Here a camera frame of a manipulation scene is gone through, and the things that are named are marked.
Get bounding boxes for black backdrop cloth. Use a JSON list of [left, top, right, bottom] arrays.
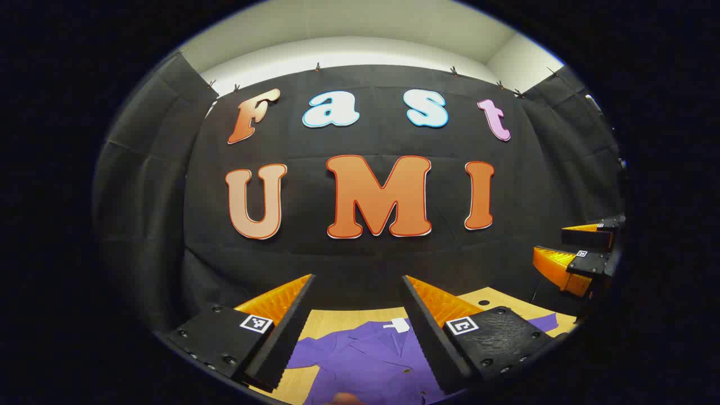
[[93, 53, 625, 338]]

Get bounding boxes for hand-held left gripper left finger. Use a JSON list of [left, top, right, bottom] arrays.
[[166, 274, 317, 393]]

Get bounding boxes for purple knit jacket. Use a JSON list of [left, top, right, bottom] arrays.
[[287, 313, 559, 405]]

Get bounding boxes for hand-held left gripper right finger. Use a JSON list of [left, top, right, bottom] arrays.
[[400, 275, 556, 395]]

